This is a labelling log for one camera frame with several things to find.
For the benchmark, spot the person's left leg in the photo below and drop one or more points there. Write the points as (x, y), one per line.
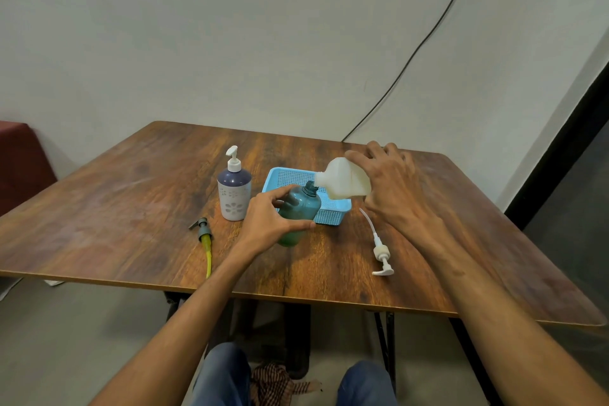
(223, 379)

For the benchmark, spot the white paper sheet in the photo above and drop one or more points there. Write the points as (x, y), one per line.
(53, 283)

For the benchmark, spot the large translucent bottle yellow liquid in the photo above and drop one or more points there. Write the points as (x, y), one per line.
(345, 179)

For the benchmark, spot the green pump cap yellow tube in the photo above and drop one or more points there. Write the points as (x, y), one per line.
(204, 231)

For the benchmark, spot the large white pump cap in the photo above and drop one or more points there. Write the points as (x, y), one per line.
(381, 253)

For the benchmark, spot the small navy white floral bottle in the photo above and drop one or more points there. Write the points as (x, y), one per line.
(234, 198)

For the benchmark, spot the dark red sofa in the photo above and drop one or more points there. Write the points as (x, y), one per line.
(21, 168)

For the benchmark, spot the person's right leg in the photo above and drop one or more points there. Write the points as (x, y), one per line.
(366, 386)

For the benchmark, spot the blue plastic basket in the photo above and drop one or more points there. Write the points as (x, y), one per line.
(285, 177)

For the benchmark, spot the brown checkered cloth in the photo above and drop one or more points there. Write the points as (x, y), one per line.
(273, 386)

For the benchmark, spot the small green plastic bottle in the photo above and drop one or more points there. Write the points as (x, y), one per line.
(302, 206)

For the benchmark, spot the person's right forearm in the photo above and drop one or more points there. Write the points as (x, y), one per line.
(499, 325)

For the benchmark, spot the person's left forearm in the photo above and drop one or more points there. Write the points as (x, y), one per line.
(181, 332)

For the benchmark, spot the black metal table leg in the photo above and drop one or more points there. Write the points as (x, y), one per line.
(172, 306)
(385, 351)

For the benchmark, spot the small white pump cap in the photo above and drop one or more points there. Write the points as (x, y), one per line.
(233, 164)

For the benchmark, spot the black table support post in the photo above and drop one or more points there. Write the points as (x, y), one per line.
(297, 339)

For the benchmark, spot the person's right hand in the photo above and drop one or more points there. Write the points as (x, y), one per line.
(395, 189)

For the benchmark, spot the person's left hand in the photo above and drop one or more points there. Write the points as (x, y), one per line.
(261, 227)

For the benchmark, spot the person's leg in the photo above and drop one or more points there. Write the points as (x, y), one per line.
(366, 386)
(223, 379)

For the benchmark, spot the white flat board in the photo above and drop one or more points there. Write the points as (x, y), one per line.
(8, 289)

